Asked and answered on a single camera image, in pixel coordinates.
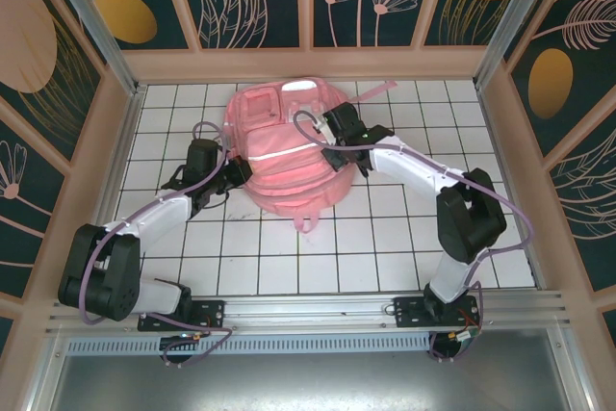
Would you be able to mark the side panel with pink leaves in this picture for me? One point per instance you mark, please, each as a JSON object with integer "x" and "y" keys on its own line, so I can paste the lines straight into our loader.
{"x": 587, "y": 209}

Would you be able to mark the pink student backpack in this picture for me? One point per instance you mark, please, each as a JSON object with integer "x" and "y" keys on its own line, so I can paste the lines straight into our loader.
{"x": 289, "y": 175}

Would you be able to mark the aluminium corner post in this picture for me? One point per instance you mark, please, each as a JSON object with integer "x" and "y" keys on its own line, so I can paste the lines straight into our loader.
{"x": 516, "y": 21}
{"x": 94, "y": 21}

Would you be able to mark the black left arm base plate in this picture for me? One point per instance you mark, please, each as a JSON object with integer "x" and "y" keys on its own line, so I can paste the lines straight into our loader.
{"x": 212, "y": 312}

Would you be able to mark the grey metal sheet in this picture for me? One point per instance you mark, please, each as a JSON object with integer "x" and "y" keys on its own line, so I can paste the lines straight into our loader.
{"x": 308, "y": 382}

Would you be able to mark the side panel with pink flower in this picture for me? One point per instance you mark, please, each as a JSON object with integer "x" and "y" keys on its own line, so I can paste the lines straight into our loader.
{"x": 24, "y": 218}

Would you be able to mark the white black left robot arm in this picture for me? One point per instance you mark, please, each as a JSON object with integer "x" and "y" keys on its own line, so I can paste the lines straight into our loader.
{"x": 154, "y": 211}

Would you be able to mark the side panel with pale disc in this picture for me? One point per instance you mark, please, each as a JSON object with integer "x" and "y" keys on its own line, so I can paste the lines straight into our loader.
{"x": 29, "y": 45}

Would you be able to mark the aluminium side rail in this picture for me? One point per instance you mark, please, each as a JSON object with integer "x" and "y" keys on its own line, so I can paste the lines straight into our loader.
{"x": 125, "y": 141}
{"x": 512, "y": 189}

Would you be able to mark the side panel with orange oval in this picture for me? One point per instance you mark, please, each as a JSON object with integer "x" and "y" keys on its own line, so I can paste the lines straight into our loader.
{"x": 553, "y": 79}

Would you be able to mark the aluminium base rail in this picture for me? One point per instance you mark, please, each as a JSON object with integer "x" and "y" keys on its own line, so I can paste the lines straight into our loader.
{"x": 308, "y": 310}

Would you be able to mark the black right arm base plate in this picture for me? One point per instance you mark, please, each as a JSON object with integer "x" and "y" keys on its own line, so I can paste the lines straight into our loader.
{"x": 406, "y": 312}

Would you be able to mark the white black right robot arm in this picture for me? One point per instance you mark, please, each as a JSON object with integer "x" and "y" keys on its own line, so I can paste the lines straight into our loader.
{"x": 469, "y": 213}

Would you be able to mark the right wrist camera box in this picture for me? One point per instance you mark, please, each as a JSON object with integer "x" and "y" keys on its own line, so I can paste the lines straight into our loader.
{"x": 325, "y": 129}

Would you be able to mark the panel with small orange oval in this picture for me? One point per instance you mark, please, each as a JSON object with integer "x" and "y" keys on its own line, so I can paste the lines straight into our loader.
{"x": 125, "y": 16}

